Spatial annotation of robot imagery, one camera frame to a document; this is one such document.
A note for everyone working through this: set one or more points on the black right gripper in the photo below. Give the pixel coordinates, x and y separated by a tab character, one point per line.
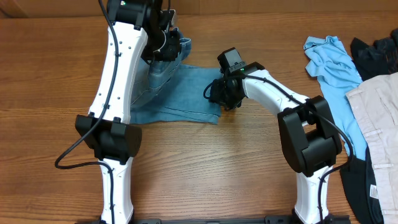
214	98

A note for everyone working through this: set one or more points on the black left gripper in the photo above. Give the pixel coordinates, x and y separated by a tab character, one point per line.
172	51

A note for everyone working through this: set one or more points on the light blue denim jeans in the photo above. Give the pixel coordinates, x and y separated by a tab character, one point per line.
173	91

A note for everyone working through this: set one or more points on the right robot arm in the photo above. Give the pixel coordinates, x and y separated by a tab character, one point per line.
309	138

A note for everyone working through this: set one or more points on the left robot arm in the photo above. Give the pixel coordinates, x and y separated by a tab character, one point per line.
137	30

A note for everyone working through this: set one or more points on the light blue t-shirt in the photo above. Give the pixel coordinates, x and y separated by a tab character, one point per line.
336	73

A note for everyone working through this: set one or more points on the white pink cloth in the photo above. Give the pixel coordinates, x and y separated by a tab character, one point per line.
374	105

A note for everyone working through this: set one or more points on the dark patterned garment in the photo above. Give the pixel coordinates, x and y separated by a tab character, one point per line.
380	58

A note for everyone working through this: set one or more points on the black garment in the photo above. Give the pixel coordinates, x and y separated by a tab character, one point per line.
360	188

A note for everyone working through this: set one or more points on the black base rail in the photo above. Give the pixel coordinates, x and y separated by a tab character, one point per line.
214	221

